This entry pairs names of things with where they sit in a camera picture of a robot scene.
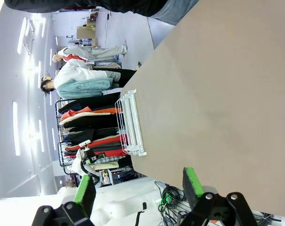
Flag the large cardboard box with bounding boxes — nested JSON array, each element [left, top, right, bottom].
[[76, 25, 97, 40]]

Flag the black cable bundle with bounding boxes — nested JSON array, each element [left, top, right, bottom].
[[157, 181, 189, 226]]

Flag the person's blue jeans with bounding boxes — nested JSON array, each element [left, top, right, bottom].
[[150, 0, 200, 26]]

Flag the mannequin with teal fleece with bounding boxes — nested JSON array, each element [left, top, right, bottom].
[[40, 58, 138, 100]]

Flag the red hanging garment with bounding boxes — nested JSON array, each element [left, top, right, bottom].
[[64, 148, 128, 159], [65, 134, 129, 151]]

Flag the black hanging garment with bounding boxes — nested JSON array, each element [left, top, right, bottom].
[[58, 92, 122, 114]]

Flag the person in black jacket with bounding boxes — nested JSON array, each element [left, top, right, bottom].
[[4, 0, 169, 17]]

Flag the small storage shelf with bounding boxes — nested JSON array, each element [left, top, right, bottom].
[[98, 168, 114, 188]]

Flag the white can dispenser rack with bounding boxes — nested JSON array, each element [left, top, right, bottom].
[[114, 88, 148, 158]]

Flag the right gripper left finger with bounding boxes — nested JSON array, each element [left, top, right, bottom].
[[31, 174, 97, 226]]

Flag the black cable sleeve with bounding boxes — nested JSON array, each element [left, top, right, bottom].
[[80, 162, 99, 178]]

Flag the black metal garment rack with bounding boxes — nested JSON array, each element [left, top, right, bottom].
[[54, 98, 72, 175]]

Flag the mannequin with red vest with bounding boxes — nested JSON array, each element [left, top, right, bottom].
[[52, 45, 128, 64]]

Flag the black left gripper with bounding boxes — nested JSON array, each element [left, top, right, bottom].
[[82, 147, 98, 165]]

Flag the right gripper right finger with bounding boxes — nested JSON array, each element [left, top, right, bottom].
[[179, 166, 259, 226]]

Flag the orange hanging top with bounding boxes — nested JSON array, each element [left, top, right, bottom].
[[61, 106, 123, 121]]

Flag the plaid hanging garment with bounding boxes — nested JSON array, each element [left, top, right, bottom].
[[92, 155, 127, 165]]

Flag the cream hanging garment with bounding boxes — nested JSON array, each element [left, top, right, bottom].
[[59, 112, 112, 126]]

